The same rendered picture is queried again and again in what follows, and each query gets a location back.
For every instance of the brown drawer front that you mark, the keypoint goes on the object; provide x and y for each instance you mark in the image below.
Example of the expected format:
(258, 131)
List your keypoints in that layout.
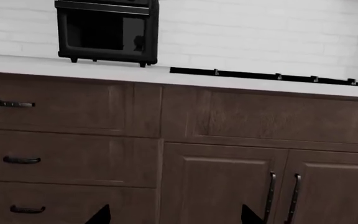
(51, 107)
(57, 200)
(67, 159)

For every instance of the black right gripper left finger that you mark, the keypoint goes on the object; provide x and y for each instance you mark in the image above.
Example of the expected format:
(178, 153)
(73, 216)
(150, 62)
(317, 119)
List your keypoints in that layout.
(100, 216)

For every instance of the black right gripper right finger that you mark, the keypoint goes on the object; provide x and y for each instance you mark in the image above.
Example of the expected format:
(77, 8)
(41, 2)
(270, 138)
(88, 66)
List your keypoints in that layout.
(250, 215)

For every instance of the brown false drawer panel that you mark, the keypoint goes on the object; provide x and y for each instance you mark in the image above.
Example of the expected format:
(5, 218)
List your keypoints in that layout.
(278, 116)

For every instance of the brown wooden base cabinet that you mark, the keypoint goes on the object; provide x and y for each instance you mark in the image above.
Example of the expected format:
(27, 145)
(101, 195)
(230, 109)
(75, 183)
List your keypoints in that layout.
(179, 149)

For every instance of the black cooktop with knobs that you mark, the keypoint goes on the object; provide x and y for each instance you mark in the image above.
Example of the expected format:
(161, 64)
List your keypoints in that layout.
(272, 76)

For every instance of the black toaster oven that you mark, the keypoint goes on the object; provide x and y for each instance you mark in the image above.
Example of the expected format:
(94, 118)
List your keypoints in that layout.
(107, 31)

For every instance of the brown cabinet door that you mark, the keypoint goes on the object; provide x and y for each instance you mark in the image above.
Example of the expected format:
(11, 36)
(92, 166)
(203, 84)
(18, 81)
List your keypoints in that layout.
(337, 189)
(216, 184)

